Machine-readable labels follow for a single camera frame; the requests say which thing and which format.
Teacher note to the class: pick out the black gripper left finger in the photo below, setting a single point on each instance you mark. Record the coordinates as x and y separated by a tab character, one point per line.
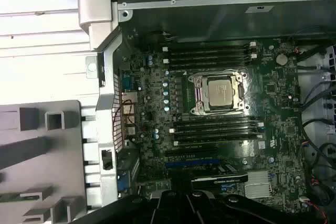
136	211

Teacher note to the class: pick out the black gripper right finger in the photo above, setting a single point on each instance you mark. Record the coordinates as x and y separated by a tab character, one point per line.
236	211

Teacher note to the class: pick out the green RAM stick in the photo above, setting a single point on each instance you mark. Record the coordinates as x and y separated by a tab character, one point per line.
11	197

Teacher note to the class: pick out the RAM slot white clips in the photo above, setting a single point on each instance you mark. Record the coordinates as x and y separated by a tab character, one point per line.
210	46
218	127
210	57

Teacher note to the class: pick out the silver finned heatsink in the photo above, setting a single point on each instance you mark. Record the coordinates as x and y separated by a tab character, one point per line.
257	184

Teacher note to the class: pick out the black graphics card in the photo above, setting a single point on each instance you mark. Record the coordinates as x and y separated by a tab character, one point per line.
223	179

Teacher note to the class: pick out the blue expansion slot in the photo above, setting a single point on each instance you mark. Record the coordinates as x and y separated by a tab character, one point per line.
191	163

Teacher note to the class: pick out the black expansion slot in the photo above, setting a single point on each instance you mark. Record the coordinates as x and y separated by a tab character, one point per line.
191	153

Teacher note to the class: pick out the grey parts rack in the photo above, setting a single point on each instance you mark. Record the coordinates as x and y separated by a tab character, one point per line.
65	150

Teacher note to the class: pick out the silver CPU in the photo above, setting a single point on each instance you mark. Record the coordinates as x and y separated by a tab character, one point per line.
223	93

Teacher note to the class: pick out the metal socket cover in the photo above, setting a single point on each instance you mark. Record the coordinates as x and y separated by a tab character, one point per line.
201	95

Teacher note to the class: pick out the green motherboard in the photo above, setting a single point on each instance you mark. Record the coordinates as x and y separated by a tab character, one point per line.
278	90

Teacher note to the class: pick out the CPU socket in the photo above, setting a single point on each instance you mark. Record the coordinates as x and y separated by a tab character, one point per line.
193	77

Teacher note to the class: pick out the silver coin battery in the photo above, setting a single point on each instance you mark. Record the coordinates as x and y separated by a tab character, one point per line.
282	58

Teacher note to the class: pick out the metal drive cage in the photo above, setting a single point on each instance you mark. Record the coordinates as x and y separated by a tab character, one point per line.
331	61

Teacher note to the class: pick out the black open PC case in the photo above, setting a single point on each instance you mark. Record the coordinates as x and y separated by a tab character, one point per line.
210	22

